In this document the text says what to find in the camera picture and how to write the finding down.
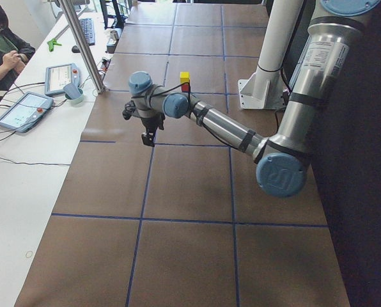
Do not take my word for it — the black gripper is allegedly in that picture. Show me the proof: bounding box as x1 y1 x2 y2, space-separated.
141 115 165 147

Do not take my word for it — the red wooden block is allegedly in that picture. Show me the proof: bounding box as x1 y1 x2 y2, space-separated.
181 83 191 93

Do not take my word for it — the yellow wooden block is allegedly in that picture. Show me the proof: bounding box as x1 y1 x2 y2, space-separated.
180 71 190 84

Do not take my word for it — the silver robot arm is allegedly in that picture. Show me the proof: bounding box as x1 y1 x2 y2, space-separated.
122 1 378 198

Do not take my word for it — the far orange black connector box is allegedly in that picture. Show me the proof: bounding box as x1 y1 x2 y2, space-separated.
100 58 111 72

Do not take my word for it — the blue cup on tape roll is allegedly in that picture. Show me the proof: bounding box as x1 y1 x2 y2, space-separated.
63 83 83 106

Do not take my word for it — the black box under cylinder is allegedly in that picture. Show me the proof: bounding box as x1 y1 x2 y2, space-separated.
106 28 123 54

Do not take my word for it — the metal cylinder weight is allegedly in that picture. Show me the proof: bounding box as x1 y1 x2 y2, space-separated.
109 30 119 41

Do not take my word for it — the far teach pendant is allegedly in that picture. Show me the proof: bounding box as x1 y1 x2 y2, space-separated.
45 63 81 97

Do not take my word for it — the teach pendant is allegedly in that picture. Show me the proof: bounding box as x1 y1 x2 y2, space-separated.
45 63 81 97
0 92 54 133

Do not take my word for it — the white pillar with base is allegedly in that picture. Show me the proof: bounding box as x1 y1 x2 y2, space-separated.
238 0 304 110

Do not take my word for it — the black keyboard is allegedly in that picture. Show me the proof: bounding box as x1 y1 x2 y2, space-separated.
79 18 95 45

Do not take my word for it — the near teach pendant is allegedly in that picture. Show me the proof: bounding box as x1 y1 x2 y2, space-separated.
0 92 54 133

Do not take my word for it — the green plastic tool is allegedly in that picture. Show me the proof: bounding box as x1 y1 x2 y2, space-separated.
47 38 62 52

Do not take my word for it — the seated person in black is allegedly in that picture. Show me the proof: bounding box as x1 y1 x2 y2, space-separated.
0 5 35 91

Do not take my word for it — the aluminium frame post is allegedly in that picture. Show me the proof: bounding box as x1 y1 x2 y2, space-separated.
59 0 105 94

